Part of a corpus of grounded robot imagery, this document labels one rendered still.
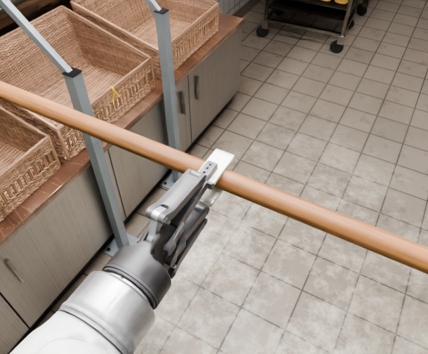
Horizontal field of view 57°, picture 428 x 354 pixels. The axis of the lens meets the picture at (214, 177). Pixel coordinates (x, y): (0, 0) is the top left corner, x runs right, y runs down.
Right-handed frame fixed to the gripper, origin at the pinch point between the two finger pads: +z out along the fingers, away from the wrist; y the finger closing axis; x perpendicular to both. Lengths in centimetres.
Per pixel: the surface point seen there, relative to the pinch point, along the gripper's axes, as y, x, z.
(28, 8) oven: 30, -127, 72
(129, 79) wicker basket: 48, -78, 71
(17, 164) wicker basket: 47, -78, 14
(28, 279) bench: 87, -73, -4
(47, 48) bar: 18, -76, 37
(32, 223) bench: 66, -73, 7
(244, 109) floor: 118, -66, 163
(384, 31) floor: 117, -9, 318
